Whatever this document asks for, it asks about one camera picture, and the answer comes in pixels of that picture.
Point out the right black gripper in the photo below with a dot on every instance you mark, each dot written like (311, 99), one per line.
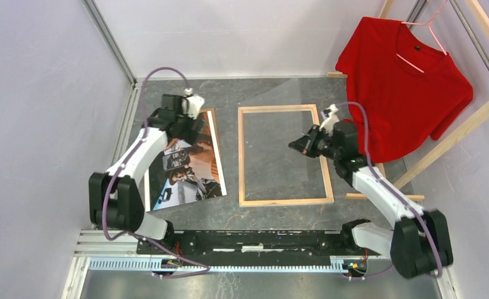
(302, 144)

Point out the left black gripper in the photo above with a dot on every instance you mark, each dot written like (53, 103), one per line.
(191, 136)

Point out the brown cardboard backing board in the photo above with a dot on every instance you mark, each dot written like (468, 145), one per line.
(211, 117)

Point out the colour photo print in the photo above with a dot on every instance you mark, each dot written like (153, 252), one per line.
(182, 174)

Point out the white wooden picture frame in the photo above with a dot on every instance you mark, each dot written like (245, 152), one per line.
(328, 199)

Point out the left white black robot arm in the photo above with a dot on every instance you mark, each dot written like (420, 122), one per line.
(114, 199)

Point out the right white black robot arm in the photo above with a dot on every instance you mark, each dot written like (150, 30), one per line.
(419, 241)

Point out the red t-shirt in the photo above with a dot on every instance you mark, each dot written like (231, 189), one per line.
(401, 91)

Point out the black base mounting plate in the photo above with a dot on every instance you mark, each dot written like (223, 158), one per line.
(241, 248)

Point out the wooden clothes rack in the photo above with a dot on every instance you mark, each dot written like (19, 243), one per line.
(454, 136)

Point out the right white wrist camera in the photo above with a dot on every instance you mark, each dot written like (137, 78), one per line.
(330, 118)

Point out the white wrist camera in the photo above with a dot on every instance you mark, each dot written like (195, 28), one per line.
(330, 118)
(192, 103)

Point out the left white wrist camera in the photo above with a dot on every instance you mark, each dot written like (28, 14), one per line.
(192, 103)

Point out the aluminium rail frame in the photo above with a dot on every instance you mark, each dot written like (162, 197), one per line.
(112, 269)

